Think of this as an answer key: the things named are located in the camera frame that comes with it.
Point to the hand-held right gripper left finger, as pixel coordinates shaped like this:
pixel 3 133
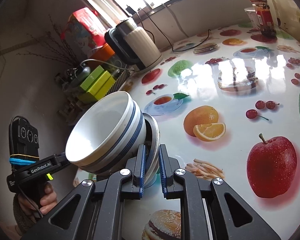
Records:
pixel 141 170

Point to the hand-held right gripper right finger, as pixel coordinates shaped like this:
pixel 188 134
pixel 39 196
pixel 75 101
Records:
pixel 163 170

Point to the white bowl with blue stripe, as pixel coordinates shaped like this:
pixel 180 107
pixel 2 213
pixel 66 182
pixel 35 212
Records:
pixel 130 150
pixel 97 130

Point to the stainless steel bowl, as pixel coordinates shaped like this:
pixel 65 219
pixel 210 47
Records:
pixel 153 135

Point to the person's left forearm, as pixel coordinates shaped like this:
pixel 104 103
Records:
pixel 22 222

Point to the person's left hand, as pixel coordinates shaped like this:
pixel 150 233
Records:
pixel 50 200

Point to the olive green box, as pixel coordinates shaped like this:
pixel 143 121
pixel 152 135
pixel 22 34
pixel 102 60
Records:
pixel 91 78
pixel 86 97

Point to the grey oval device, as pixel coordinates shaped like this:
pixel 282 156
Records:
pixel 82 73

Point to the fruit printed table cover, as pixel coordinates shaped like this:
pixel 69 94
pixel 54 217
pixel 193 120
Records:
pixel 240 120

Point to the lime green box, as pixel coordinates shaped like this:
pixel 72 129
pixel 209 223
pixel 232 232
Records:
pixel 103 85

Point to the dry twig branches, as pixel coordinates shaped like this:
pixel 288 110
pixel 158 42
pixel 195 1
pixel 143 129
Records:
pixel 57 42

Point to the orange box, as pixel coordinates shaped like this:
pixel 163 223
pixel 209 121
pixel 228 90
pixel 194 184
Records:
pixel 102 53

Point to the cream and steel electric kettle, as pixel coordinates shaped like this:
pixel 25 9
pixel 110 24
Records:
pixel 142 47

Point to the red printed bag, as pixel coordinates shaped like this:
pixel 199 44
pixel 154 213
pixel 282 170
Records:
pixel 85 27

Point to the white plastic tub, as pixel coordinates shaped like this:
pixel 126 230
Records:
pixel 251 17

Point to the glass jar with red lid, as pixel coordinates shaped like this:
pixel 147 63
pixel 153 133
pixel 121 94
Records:
pixel 263 17

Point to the cream heart print curtain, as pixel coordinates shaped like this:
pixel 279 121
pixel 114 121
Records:
pixel 290 10

